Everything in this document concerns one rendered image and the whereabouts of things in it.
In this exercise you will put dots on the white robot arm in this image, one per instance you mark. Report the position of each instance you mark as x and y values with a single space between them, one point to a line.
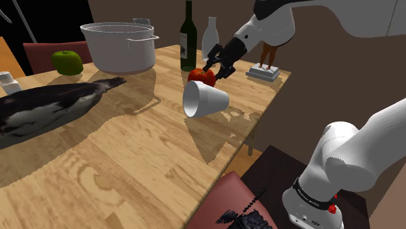
349 158

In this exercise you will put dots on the black spiky object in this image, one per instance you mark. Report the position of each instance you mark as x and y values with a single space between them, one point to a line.
250 220

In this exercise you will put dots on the brown statue on grey base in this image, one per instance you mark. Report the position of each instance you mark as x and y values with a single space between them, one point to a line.
264 71

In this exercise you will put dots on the dark robot stand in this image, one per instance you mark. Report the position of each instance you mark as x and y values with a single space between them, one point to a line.
272 171

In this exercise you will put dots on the white pill bottle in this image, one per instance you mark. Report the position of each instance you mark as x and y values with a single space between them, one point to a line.
10 85

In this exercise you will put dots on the red bell pepper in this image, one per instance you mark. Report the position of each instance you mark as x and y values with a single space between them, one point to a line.
200 76

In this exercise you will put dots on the dark green wine bottle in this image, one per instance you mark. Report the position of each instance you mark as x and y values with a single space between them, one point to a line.
188 47

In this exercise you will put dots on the green apple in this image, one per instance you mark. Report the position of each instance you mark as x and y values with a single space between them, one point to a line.
67 62

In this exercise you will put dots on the dark red chair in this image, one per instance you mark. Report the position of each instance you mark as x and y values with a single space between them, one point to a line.
222 196
39 55

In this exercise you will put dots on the silver cooking pot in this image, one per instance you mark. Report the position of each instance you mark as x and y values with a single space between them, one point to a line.
122 50

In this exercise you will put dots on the white foam cup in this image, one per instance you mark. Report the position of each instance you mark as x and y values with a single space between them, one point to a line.
206 100

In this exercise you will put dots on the wooden table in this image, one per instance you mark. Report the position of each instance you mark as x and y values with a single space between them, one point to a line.
127 158

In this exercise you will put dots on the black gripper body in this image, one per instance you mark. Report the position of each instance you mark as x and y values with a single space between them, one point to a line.
234 50

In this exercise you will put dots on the black and white penguin figure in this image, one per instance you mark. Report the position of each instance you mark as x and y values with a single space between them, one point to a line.
41 107

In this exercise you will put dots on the white glass bottle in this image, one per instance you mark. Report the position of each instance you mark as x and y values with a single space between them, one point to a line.
209 39

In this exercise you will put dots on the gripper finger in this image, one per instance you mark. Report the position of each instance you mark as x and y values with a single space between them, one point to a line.
214 53
225 71

